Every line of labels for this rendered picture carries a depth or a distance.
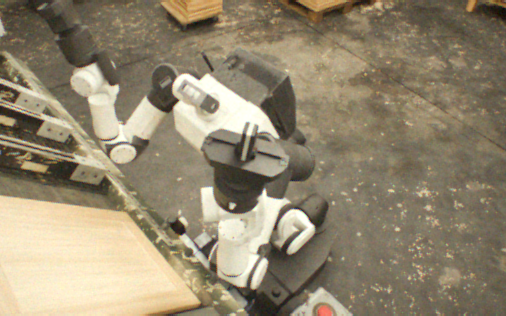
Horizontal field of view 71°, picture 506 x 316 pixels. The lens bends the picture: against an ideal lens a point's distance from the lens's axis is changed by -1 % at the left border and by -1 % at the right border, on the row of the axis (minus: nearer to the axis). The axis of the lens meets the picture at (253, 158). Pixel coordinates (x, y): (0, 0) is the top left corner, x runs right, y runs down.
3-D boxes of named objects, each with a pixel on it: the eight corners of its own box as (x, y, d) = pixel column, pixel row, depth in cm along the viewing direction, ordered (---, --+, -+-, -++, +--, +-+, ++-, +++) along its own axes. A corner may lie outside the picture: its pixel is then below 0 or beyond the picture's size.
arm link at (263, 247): (223, 258, 97) (248, 182, 95) (265, 279, 93) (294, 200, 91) (203, 271, 86) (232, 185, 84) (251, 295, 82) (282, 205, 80)
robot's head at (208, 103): (205, 86, 91) (187, 73, 85) (227, 100, 87) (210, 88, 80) (192, 106, 92) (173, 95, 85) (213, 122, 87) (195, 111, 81)
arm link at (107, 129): (86, 97, 106) (98, 145, 120) (90, 118, 100) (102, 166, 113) (123, 92, 110) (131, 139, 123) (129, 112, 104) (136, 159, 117)
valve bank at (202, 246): (271, 309, 135) (274, 283, 117) (243, 337, 128) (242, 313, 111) (192, 226, 160) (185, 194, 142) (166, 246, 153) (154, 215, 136)
